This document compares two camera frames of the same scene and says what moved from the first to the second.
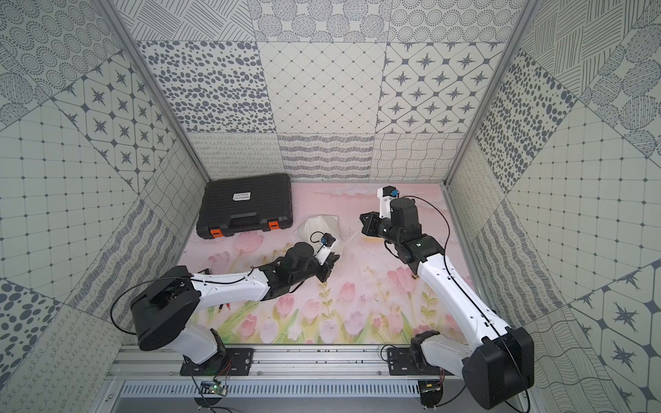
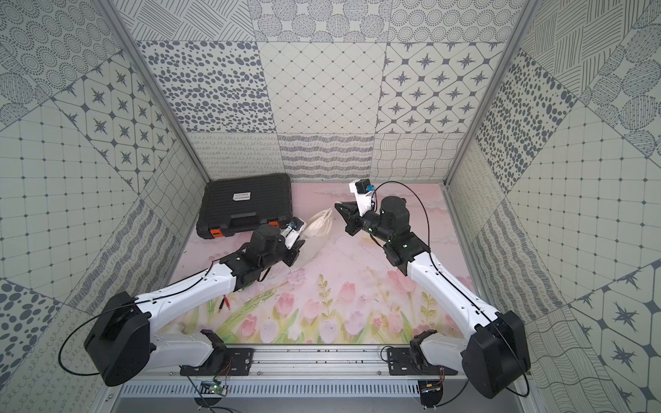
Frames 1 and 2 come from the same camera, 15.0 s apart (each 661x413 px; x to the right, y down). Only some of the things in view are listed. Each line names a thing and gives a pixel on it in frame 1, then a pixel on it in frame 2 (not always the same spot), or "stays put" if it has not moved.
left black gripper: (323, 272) -> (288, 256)
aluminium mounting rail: (140, 362) stays put
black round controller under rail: (431, 392) stays put
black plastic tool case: (235, 206) stays put
